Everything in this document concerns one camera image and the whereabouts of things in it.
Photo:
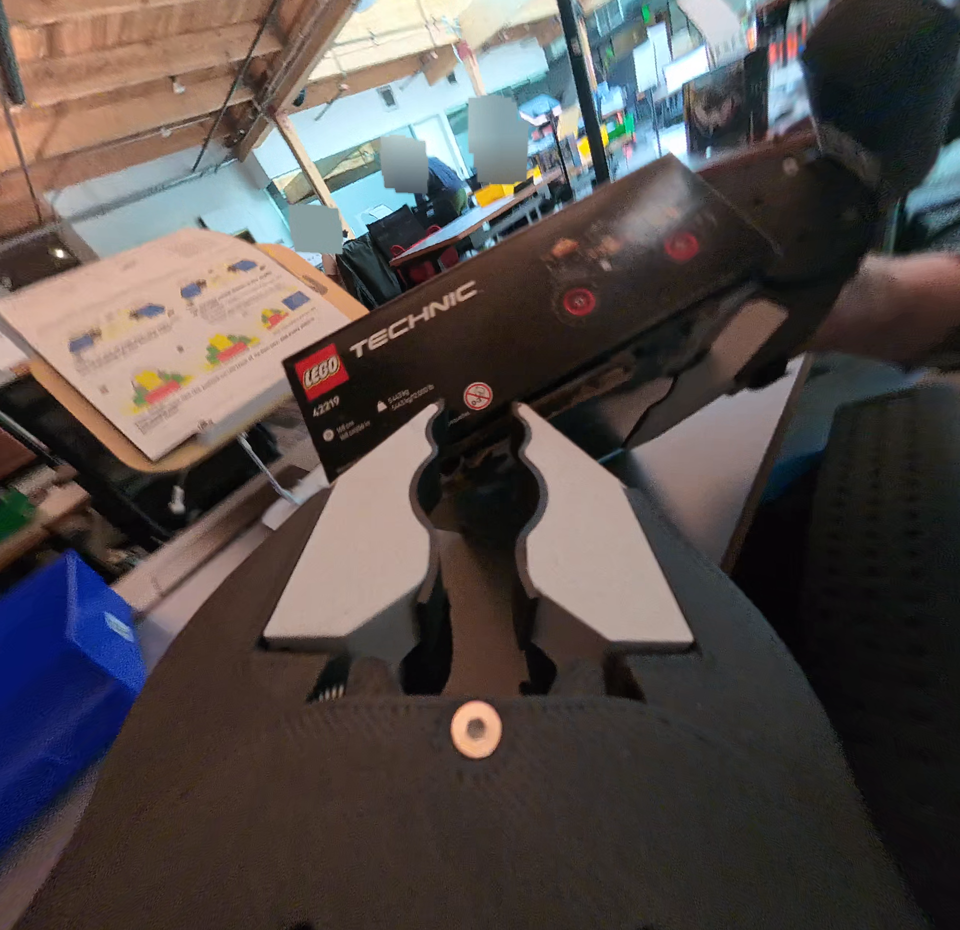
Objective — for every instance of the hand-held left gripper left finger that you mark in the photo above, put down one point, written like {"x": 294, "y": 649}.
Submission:
{"x": 352, "y": 562}

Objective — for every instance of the blue bin with white label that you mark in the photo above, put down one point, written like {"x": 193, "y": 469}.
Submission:
{"x": 60, "y": 682}

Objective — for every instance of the person's right hand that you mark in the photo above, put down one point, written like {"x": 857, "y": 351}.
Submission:
{"x": 900, "y": 307}

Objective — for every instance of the black chair with jacket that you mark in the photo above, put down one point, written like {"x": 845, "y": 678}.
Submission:
{"x": 375, "y": 270}

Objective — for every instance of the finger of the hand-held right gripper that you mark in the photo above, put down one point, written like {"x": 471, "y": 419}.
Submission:
{"x": 705, "y": 375}

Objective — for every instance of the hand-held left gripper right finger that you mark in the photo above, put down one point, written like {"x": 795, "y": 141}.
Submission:
{"x": 607, "y": 570}

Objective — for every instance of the long background table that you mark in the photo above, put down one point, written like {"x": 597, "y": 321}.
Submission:
{"x": 465, "y": 229}

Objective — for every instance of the yellow bin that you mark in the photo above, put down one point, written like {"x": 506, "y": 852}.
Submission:
{"x": 495, "y": 193}

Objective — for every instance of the black mesh chair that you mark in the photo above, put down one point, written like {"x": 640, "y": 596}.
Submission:
{"x": 397, "y": 229}

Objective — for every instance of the black toy set box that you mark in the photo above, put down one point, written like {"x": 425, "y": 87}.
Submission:
{"x": 525, "y": 307}

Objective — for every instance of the red office chair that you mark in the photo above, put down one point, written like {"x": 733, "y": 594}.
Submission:
{"x": 424, "y": 259}

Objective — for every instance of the large black toy box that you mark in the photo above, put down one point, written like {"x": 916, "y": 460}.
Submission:
{"x": 724, "y": 109}

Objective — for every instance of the grey desk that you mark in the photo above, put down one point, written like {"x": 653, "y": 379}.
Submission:
{"x": 697, "y": 457}

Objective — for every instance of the wooden post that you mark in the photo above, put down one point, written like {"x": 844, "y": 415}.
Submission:
{"x": 307, "y": 157}

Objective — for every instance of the black pillar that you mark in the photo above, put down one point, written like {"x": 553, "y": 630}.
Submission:
{"x": 581, "y": 75}

